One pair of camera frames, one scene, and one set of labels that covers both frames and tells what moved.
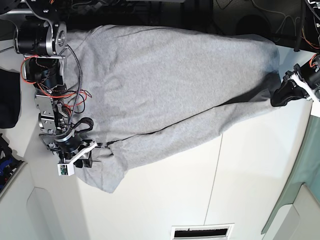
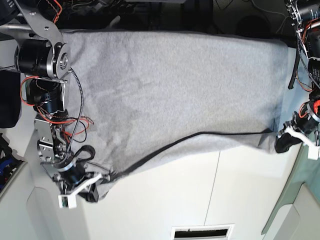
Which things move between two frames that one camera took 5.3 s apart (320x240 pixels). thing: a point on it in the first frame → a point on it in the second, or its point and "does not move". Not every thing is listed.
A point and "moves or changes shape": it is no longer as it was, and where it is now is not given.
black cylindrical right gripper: x=288 y=90 → x=304 y=120
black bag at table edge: x=10 y=98 does not move
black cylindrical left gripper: x=71 y=142 → x=73 y=175
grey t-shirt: x=140 y=91 moves or changes shape
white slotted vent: x=202 y=232 does not move
